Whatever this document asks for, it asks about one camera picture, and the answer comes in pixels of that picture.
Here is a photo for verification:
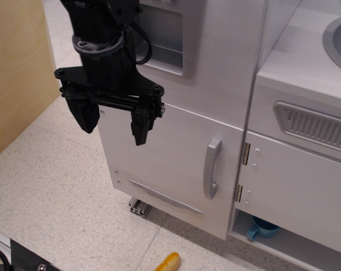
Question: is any lower brass hinge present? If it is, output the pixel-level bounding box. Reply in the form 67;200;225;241
235;185;243;202

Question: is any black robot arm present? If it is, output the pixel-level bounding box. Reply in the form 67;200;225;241
54;1;164;145

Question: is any grey sink basin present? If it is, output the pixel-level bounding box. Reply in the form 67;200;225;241
322;17;341;68

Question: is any upper brass hinge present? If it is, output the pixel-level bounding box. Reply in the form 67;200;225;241
242;142;250;165

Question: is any white low fridge door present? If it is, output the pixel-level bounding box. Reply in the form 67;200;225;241
98;104;243;239

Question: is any silver fridge door handle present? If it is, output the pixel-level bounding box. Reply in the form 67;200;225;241
203;137;222;200

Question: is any grey oven vent panel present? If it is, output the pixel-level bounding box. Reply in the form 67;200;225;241
273;101;341;151

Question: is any brass hinge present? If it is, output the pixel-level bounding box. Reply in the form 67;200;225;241
242;142;250;165
235;185;243;202

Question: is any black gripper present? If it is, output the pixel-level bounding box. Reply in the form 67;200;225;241
54;51;164;146

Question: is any white toy kitchen cabinet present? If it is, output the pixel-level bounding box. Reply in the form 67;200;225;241
65;0;341;271

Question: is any wooden panel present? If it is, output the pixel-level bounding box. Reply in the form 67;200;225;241
0;1;59;153

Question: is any aluminium extrusion bar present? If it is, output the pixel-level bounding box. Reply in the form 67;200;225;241
128;197;152;219

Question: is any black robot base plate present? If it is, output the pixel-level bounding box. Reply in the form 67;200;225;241
10;239;60;271

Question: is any toy bread loaf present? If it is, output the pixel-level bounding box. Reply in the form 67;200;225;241
154;252;181;271

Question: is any white oven door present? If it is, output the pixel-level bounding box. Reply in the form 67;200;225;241
235;132;341;252

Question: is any blue plastic cup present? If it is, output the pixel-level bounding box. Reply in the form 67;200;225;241
246;216;281;240

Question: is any white upper fridge door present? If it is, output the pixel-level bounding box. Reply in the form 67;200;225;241
135;1;266;128

